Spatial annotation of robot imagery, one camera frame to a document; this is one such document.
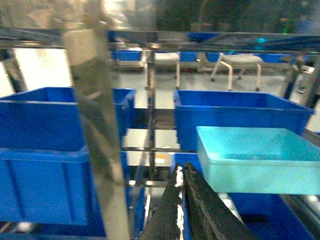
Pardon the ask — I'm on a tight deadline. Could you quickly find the white stool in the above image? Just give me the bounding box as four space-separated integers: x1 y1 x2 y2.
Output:
144 51 181 90
210 52 264 92

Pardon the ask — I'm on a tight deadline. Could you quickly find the blue bin far left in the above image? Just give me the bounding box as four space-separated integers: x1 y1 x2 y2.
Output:
0 86 137 152

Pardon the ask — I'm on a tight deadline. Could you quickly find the blue bin lower left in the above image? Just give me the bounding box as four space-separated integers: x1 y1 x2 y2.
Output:
0 146 131 238

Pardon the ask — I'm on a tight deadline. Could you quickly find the white stool right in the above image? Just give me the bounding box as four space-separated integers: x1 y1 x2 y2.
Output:
210 52 264 92

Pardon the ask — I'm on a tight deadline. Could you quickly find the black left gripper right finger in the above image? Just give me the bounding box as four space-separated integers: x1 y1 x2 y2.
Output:
184 162 258 240

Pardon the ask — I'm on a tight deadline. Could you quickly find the steel shelf frame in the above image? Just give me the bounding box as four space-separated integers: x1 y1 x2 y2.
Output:
0 22 320 240

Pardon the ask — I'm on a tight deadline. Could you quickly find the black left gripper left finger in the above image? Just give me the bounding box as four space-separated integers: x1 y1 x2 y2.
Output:
139 163 184 240

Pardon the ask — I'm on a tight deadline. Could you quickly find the blue bin lower middle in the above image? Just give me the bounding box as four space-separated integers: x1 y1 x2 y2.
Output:
173 90 315 151

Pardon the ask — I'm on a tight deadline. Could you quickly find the teal plastic bin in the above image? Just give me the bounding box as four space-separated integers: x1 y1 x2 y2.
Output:
196 126 320 195

